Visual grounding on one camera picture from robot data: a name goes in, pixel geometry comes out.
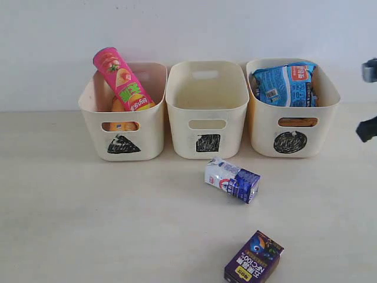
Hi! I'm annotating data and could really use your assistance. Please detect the orange instant noodle bag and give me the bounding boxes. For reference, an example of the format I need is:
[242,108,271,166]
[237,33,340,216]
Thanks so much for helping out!
[278,117,318,127]

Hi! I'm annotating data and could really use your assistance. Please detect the blue white milk carton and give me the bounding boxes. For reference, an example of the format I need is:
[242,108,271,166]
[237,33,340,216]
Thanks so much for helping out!
[204,157,261,204]

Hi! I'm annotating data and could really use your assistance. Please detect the cream bin with triangle mark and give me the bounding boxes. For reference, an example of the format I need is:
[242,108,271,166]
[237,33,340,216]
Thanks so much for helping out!
[78,62,168,162]

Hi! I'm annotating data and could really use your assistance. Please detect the cream bin with square mark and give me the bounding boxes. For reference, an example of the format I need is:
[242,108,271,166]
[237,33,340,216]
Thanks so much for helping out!
[166,61,249,159]

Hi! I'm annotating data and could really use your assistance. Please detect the yellow Lay's chips can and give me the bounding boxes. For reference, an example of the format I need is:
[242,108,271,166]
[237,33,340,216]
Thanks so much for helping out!
[109,96,139,131]

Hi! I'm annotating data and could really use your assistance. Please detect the purple juice carton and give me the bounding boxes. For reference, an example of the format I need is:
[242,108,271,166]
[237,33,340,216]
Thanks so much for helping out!
[224,231,284,283]

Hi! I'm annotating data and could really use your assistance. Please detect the pink Lay's chips can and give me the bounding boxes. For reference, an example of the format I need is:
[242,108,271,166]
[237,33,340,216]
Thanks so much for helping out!
[93,47,156,111]

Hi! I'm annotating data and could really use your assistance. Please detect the blue instant noodle bag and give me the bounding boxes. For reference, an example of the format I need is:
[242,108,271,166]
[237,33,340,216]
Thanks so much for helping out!
[249,61,318,107]

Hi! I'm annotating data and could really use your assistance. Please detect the cream bin with circle mark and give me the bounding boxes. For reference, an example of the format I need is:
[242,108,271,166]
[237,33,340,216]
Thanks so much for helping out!
[246,58,340,158]

